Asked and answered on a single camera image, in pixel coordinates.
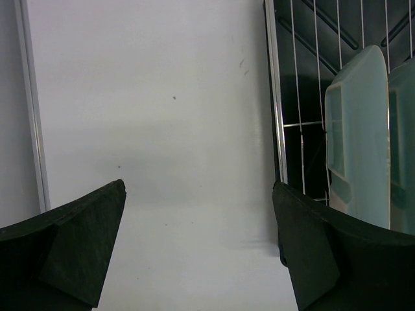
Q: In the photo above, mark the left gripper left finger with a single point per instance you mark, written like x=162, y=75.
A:
x=59, y=259

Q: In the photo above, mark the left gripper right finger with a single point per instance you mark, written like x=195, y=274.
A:
x=337, y=262

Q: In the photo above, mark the light green divided plate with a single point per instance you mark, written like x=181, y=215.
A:
x=401, y=97
x=358, y=138

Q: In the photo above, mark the black drip tray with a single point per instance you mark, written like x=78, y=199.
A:
x=308, y=48

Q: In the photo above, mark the left aluminium table rail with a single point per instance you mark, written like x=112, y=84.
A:
x=31, y=91

